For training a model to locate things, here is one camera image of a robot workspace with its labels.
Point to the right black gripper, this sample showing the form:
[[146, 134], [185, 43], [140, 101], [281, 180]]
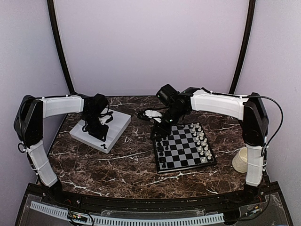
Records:
[[164, 131]]

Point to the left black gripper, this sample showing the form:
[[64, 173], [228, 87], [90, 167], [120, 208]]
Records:
[[99, 134]]

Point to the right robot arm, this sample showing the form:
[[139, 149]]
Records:
[[249, 110]]

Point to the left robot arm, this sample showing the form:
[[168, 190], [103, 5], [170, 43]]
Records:
[[28, 125]]

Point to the black white chess board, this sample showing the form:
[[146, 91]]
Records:
[[182, 153]]

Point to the white chess pieces row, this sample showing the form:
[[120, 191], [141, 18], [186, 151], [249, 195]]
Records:
[[201, 142]]

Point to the white plastic tray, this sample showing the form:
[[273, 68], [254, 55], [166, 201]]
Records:
[[116, 127]]

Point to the cream ribbed mug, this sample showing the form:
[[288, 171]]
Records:
[[239, 162]]

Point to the black front rail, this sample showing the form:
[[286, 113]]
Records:
[[219, 202]]

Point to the white cable duct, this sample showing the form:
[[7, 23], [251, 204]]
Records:
[[123, 218]]

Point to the right black frame post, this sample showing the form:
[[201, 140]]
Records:
[[244, 45]]

